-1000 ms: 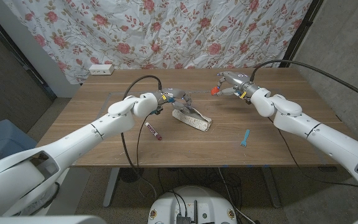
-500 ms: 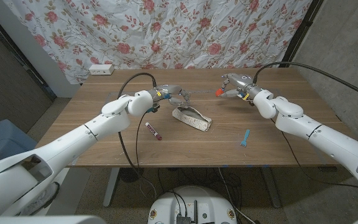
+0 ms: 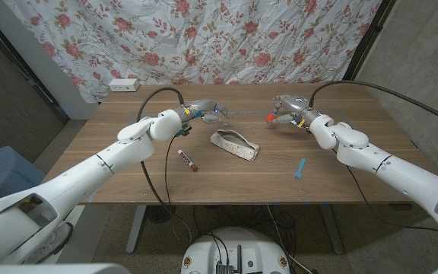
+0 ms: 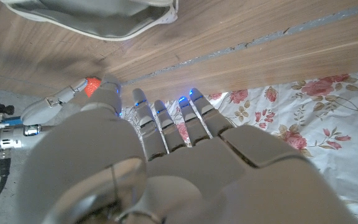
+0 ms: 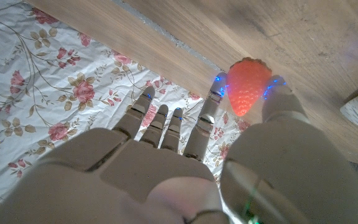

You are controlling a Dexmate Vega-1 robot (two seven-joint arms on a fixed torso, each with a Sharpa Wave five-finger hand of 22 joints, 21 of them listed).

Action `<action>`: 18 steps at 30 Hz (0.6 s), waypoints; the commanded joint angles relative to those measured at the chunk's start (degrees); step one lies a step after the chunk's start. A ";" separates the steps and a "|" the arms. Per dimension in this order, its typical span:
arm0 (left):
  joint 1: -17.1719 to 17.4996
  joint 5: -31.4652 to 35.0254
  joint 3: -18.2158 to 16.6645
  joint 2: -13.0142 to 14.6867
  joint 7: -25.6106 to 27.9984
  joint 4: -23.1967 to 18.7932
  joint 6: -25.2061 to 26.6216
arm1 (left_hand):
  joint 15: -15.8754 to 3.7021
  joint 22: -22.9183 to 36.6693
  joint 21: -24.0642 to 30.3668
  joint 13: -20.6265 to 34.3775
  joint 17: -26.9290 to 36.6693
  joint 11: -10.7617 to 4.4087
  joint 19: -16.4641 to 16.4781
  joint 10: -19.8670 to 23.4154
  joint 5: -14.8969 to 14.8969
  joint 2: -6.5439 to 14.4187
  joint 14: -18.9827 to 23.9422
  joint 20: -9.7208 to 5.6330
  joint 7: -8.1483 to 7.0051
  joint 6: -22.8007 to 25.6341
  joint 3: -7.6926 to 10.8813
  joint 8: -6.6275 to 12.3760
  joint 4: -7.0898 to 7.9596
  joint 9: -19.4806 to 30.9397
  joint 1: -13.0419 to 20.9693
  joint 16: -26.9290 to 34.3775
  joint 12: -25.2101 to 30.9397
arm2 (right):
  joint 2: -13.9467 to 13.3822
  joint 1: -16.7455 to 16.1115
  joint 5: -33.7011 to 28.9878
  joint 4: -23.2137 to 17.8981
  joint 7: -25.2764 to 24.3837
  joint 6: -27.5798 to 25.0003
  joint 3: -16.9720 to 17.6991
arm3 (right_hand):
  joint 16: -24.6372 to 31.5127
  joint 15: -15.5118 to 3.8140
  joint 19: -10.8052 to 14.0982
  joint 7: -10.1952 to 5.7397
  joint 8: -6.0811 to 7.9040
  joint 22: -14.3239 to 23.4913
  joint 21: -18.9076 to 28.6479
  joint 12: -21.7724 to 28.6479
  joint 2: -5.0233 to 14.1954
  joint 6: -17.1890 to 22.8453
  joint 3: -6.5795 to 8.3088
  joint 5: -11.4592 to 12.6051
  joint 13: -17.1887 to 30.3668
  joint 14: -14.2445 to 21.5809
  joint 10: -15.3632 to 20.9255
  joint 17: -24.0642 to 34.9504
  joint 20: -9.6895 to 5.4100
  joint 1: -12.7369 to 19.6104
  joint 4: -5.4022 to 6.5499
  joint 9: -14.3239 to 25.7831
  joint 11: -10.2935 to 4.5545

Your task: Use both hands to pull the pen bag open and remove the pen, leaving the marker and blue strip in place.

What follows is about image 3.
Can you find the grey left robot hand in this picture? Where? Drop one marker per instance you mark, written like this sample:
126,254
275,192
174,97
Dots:
204,104

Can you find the black backdrop post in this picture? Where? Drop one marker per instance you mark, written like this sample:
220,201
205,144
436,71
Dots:
369,38

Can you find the red strawberry pen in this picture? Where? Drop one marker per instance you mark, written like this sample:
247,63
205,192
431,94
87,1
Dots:
270,118

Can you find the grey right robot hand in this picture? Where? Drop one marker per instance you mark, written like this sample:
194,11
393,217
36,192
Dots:
295,104

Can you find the grey table leg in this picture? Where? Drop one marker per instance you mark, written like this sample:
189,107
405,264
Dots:
333,232

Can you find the grey sneaker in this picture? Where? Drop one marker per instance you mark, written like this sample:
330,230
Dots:
48,241

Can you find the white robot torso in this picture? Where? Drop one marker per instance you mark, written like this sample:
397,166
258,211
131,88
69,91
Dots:
238,243

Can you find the red whiteboard marker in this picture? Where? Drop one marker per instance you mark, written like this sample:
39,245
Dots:
187,160

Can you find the black round floor base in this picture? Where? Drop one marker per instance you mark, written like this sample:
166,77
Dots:
160,214

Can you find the white table leg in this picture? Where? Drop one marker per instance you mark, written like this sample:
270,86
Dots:
135,232

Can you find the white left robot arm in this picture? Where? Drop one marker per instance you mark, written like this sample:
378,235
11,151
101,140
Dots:
82,175

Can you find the blue plastic strip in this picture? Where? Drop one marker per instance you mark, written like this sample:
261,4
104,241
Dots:
300,168

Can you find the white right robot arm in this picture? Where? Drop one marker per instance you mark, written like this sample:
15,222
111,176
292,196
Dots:
394,171

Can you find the floral backdrop cloth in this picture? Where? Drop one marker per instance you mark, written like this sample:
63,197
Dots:
204,38

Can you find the white power strip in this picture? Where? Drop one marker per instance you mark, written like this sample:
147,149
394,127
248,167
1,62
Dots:
124,85

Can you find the white robot chest shell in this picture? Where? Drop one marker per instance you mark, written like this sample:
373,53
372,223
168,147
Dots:
51,269

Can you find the cream patterned pen bag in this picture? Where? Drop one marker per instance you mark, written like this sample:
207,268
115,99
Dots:
238,150

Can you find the blue-grey bin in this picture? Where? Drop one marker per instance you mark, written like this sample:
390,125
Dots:
2,175

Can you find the white upright panel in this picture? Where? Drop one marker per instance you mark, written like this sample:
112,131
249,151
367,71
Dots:
40,61

